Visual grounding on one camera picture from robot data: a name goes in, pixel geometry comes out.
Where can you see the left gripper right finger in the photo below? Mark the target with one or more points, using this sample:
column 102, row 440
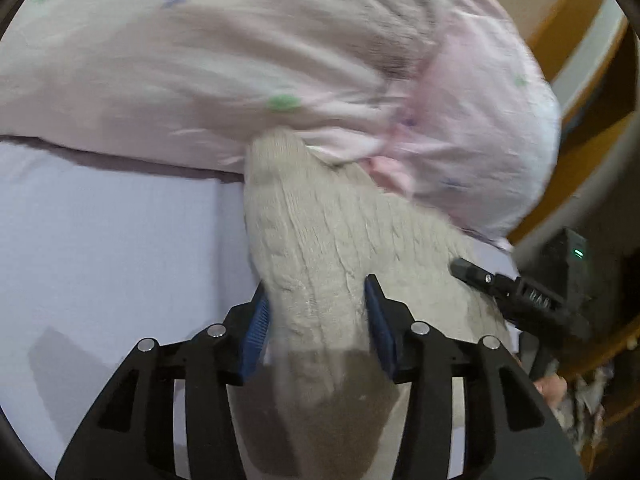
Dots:
column 510, row 432

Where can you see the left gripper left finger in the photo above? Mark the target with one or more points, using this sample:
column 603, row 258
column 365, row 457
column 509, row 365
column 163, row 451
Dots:
column 128, row 433

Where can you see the cream cable-knit sweater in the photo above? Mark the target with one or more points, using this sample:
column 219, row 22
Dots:
column 315, row 233

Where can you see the right hand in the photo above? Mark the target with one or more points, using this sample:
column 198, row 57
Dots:
column 553, row 389

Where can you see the white floral pillow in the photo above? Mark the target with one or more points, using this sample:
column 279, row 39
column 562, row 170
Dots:
column 479, row 135

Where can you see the lavender bed sheet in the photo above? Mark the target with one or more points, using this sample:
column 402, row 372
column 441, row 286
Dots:
column 97, row 253

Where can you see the pink floral pillow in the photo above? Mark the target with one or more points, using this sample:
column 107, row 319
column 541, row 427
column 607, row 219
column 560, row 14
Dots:
column 191, row 82

